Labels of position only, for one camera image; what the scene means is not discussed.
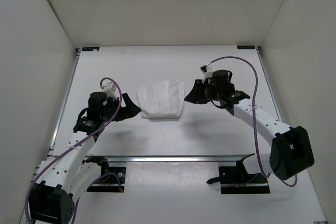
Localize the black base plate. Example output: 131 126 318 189
87 166 127 193
206 166 270 195

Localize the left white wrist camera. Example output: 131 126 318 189
100 81 118 100

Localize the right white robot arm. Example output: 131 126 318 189
184 67 314 182

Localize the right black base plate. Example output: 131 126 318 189
206 166 270 195

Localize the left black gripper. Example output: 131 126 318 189
103 90 142 120

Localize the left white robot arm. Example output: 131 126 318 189
25 92 141 223

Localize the white pleated skirt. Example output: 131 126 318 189
135 80 184 120

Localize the aluminium front rail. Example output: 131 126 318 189
107 155 243 163

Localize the left blue corner label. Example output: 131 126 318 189
81 47 100 51

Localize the blue corner label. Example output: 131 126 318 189
237 45 255 50
81 47 100 51

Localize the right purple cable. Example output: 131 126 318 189
206 56 299 188

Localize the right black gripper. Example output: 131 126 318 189
184 80 222 105

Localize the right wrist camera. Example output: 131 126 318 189
200 63 213 83

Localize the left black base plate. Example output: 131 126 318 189
87 166 127 193

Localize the right blue corner label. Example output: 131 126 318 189
237 45 255 50

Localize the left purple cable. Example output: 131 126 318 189
25 77 123 222

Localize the purple cable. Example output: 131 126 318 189
25 77 123 222
206 56 299 188

